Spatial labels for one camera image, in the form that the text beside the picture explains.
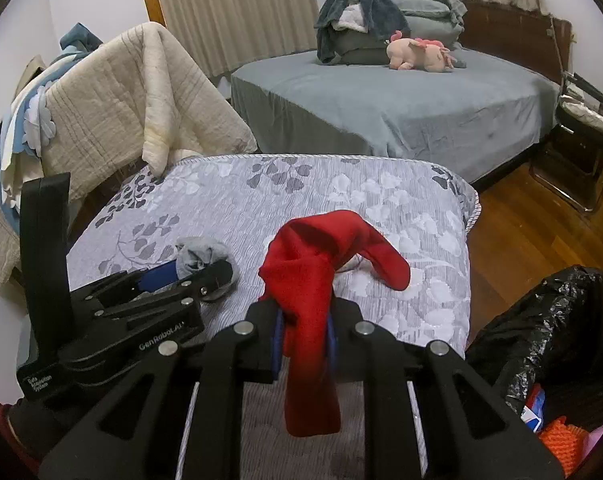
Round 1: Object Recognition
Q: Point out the dark wooden headboard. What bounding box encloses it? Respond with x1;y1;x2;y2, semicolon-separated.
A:
460;0;573;84

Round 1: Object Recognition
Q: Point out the black metal chair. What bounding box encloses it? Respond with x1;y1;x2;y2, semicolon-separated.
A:
529;49;603;214

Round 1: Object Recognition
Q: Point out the left beige curtain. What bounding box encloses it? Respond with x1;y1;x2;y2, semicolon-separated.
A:
159;0;319;77

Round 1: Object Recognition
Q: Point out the grey-sheeted bed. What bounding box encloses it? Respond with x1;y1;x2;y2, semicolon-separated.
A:
231;49;559;182

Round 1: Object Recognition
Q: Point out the blue white scalloped blanket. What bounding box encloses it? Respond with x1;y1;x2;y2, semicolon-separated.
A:
0;23;102;231

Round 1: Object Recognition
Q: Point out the folded grey duvet pile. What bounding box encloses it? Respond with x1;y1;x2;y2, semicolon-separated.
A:
391;0;467;49

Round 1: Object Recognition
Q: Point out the grey sock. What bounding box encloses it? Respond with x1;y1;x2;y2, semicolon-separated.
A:
175;236;239;302

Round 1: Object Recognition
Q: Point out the grey floral mattress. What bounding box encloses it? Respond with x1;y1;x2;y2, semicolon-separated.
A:
16;153;483;480

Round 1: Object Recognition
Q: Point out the white blue cardboard box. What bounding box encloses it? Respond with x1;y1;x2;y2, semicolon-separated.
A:
521;384;545;434

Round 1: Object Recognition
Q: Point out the red cloth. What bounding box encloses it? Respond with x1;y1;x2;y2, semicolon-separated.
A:
259;210;411;438

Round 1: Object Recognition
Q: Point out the orange foam net wrap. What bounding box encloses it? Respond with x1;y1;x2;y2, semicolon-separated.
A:
539;416;591;478

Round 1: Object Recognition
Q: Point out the pink plush pig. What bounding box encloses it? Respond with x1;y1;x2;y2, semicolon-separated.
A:
386;30;457;73

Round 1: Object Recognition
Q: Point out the black trash bag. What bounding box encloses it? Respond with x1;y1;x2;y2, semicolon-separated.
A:
465;263;603;480

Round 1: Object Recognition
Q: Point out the beige quilted blanket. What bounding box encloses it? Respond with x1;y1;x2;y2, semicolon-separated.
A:
0;22;257;289

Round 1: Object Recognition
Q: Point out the pink wrapper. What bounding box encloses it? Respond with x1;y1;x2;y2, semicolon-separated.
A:
582;425;603;458

